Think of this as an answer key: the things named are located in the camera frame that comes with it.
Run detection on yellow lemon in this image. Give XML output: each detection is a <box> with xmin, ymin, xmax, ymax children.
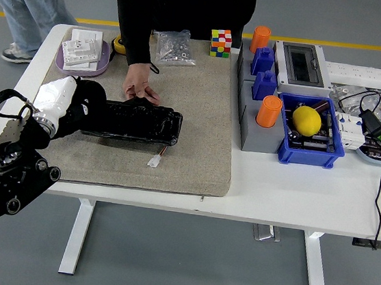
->
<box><xmin>290</xmin><ymin>104</ymin><xmax>324</xmax><ymax>137</ymax></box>

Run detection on brown capacitor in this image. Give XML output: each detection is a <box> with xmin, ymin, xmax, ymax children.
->
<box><xmin>310</xmin><ymin>98</ymin><xmax>331</xmax><ymax>113</ymax></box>

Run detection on person's right hand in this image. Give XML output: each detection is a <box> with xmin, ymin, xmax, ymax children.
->
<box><xmin>120</xmin><ymin>59</ymin><xmax>165</xmax><ymax>106</ymax></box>

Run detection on dark electronic modules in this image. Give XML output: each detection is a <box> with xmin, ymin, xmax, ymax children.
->
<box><xmin>360</xmin><ymin>136</ymin><xmax>381</xmax><ymax>161</ymax></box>

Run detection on grey-brown mat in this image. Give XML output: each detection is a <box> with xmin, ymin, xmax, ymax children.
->
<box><xmin>4</xmin><ymin>19</ymin><xmax>248</xmax><ymax>202</ymax></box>

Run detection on clear bag of screws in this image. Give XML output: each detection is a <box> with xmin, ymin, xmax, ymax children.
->
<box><xmin>150</xmin><ymin>24</ymin><xmax>200</xmax><ymax>70</ymax></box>

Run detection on white circuit breaker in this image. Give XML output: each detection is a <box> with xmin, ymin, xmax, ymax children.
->
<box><xmin>330</xmin><ymin>111</ymin><xmax>369</xmax><ymax>152</ymax></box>

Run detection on yellow tape measure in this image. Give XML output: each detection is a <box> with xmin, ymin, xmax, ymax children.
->
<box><xmin>110</xmin><ymin>33</ymin><xmax>130</xmax><ymax>55</ymax></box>

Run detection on glossy black panel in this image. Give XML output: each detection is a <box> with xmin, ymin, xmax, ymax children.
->
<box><xmin>80</xmin><ymin>95</ymin><xmax>185</xmax><ymax>148</ymax></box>

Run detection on clear bags of parts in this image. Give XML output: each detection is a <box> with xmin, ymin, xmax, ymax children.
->
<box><xmin>327</xmin><ymin>81</ymin><xmax>381</xmax><ymax>120</ymax></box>

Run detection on white wall socket plate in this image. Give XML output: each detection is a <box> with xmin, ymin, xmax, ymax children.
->
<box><xmin>68</xmin><ymin>27</ymin><xmax>105</xmax><ymax>63</ymax></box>
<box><xmin>62</xmin><ymin>56</ymin><xmax>100</xmax><ymax>74</ymax></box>
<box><xmin>59</xmin><ymin>36</ymin><xmax>102</xmax><ymax>68</ymax></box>

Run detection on colourful puzzle cube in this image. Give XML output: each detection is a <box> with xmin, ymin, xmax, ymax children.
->
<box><xmin>209</xmin><ymin>27</ymin><xmax>234</xmax><ymax>59</ymax></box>

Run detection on black rag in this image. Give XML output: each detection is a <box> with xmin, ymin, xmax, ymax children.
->
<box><xmin>49</xmin><ymin>75</ymin><xmax>111</xmax><ymax>146</ymax></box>

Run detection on black cable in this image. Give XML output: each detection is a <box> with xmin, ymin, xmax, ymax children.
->
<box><xmin>321</xmin><ymin>83</ymin><xmax>381</xmax><ymax>252</ymax></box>

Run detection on blue block with knob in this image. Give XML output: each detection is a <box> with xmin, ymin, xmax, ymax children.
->
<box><xmin>251</xmin><ymin>69</ymin><xmax>279</xmax><ymax>102</ymax></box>
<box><xmin>250</xmin><ymin>45</ymin><xmax>277</xmax><ymax>78</ymax></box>

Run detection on black power adapter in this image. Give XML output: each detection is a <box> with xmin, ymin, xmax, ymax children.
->
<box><xmin>356</xmin><ymin>109</ymin><xmax>381</xmax><ymax>138</ymax></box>

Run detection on white table leg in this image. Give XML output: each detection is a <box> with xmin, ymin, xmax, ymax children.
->
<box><xmin>298</xmin><ymin>230</ymin><xmax>337</xmax><ymax>285</ymax></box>
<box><xmin>57</xmin><ymin>197</ymin><xmax>97</xmax><ymax>278</ymax></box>

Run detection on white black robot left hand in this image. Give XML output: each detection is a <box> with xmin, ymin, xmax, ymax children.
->
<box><xmin>30</xmin><ymin>70</ymin><xmax>95</xmax><ymax>128</ymax></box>

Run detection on blue plastic bin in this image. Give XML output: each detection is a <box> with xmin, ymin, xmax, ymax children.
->
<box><xmin>270</xmin><ymin>92</ymin><xmax>352</xmax><ymax>171</ymax></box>

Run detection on white connector with wires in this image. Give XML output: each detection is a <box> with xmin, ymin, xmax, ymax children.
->
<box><xmin>146</xmin><ymin>144</ymin><xmax>169</xmax><ymax>171</ymax></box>

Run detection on white power strip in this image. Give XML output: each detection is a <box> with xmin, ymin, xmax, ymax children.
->
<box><xmin>323</xmin><ymin>61</ymin><xmax>381</xmax><ymax>90</ymax></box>

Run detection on purple tray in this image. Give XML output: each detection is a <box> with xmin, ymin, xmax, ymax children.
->
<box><xmin>53</xmin><ymin>35</ymin><xmax>113</xmax><ymax>81</ymax></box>

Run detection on orange cylinder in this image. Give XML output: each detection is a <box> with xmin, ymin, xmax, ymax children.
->
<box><xmin>254</xmin><ymin>93</ymin><xmax>285</xmax><ymax>129</ymax></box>
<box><xmin>248</xmin><ymin>25</ymin><xmax>272</xmax><ymax>55</ymax></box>

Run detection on grey block holder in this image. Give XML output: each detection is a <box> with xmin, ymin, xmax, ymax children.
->
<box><xmin>233</xmin><ymin>79</ymin><xmax>291</xmax><ymax>157</ymax></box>
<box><xmin>235</xmin><ymin>37</ymin><xmax>285</xmax><ymax>89</ymax></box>

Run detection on grey distribution box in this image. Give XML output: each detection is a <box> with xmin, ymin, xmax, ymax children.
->
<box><xmin>269</xmin><ymin>40</ymin><xmax>338</xmax><ymax>100</ymax></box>

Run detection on metal bracket under table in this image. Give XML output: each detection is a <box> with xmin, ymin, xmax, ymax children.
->
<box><xmin>251</xmin><ymin>223</ymin><xmax>282</xmax><ymax>243</ymax></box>

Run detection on black circuit board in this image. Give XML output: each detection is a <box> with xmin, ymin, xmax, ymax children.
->
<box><xmin>291</xmin><ymin>126</ymin><xmax>338</xmax><ymax>153</ymax></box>

